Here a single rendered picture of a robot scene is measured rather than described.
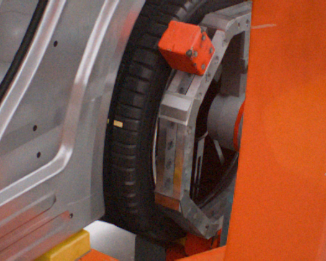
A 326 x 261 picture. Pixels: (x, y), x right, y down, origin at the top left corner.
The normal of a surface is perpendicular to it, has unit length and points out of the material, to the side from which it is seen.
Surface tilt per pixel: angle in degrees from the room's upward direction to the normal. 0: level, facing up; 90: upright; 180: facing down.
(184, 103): 45
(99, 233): 0
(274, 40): 90
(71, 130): 76
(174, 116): 90
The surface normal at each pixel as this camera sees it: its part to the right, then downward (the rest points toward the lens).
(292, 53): -0.54, 0.32
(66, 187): 0.84, 0.27
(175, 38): -0.34, -0.42
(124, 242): 0.06, -0.91
